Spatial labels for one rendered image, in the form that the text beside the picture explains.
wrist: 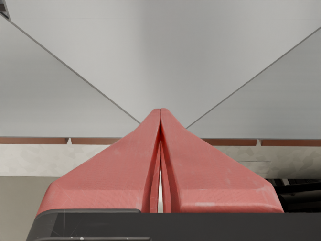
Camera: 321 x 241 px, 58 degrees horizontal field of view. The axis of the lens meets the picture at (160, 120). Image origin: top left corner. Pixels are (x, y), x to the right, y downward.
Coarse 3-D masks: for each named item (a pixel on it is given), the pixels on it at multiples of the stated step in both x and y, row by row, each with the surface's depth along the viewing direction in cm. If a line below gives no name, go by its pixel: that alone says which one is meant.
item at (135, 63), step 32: (32, 32) 17; (64, 32) 17; (96, 32) 17; (128, 32) 17; (160, 32) 17; (192, 32) 17; (224, 32) 17; (256, 32) 17; (288, 32) 17; (64, 64) 18; (96, 64) 18; (128, 64) 18; (160, 64) 18; (192, 64) 18; (224, 64) 18; (256, 64) 18; (128, 96) 19; (160, 96) 19; (192, 96) 19; (224, 96) 19
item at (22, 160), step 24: (0, 144) 47; (24, 144) 47; (48, 144) 47; (72, 144) 47; (0, 168) 50; (24, 168) 50; (48, 168) 50; (72, 168) 50; (288, 168) 49; (312, 168) 49
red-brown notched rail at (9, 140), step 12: (84, 144) 28; (96, 144) 28; (108, 144) 28; (216, 144) 27; (228, 144) 27; (240, 144) 27; (252, 144) 27; (264, 144) 27; (276, 144) 27; (288, 144) 27; (300, 144) 27; (312, 144) 27
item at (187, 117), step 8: (128, 112) 20; (136, 112) 20; (144, 112) 20; (176, 112) 20; (184, 112) 20; (192, 112) 20; (200, 112) 20; (208, 112) 20; (136, 120) 20; (184, 120) 20; (192, 120) 20
